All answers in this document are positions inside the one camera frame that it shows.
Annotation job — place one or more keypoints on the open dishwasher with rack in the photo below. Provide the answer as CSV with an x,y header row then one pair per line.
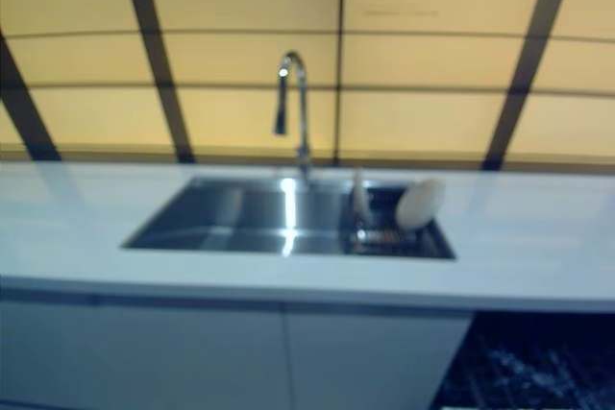
x,y
533,367

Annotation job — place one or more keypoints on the chrome gooseneck kitchen faucet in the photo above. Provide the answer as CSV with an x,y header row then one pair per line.
x,y
302,107

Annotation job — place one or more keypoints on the stainless steel sink basin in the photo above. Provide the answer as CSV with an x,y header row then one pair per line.
x,y
240,215

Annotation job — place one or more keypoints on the white round plate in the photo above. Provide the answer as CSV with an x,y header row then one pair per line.
x,y
420,203

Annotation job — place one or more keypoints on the white cabinet door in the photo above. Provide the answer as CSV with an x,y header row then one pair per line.
x,y
144,357
370,357

